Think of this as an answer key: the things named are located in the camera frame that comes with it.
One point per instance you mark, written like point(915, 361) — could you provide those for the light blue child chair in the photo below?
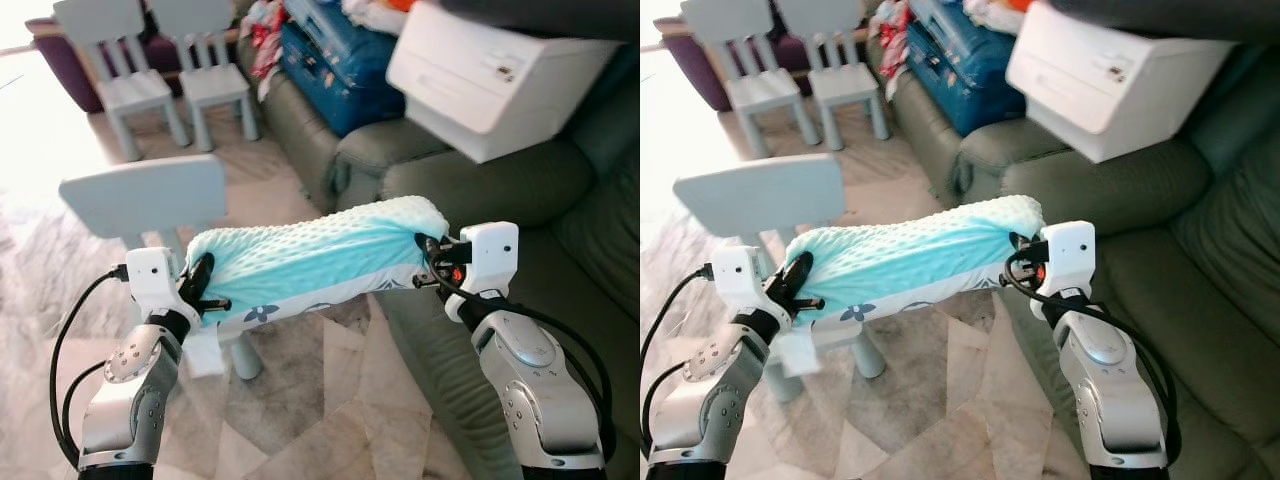
point(140, 195)
point(755, 90)
point(215, 85)
point(845, 85)
point(760, 195)
point(130, 90)

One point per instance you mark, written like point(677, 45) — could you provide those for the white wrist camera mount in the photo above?
point(1072, 250)
point(735, 275)
point(150, 275)
point(492, 250)

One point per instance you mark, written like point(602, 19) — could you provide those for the purple upholstered seat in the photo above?
point(60, 70)
point(690, 70)

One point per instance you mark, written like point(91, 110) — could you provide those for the red and white clothing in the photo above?
point(888, 40)
point(265, 45)

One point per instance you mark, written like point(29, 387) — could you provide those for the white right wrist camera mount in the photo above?
point(492, 250)
point(1072, 250)

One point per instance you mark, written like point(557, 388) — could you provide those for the white storage box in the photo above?
point(1090, 90)
point(470, 90)

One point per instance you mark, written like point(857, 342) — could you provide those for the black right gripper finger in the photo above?
point(427, 284)
point(1019, 244)
point(428, 246)

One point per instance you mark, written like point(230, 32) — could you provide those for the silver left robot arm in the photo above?
point(130, 400)
point(710, 400)

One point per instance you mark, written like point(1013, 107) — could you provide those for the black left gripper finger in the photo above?
point(205, 270)
point(810, 303)
point(800, 270)
point(217, 303)

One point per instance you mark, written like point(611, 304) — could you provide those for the white and orange clothes pile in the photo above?
point(370, 12)
point(990, 12)

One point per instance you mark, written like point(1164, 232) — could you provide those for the dark green leather sofa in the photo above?
point(480, 185)
point(1100, 185)

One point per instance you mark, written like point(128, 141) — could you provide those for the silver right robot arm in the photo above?
point(1110, 400)
point(530, 390)

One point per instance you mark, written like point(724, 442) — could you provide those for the blue suitcase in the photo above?
point(340, 70)
point(960, 75)

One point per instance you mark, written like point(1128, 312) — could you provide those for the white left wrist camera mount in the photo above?
point(150, 275)
point(735, 275)

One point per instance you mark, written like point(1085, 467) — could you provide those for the mint dotted pillow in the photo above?
point(900, 255)
point(300, 255)

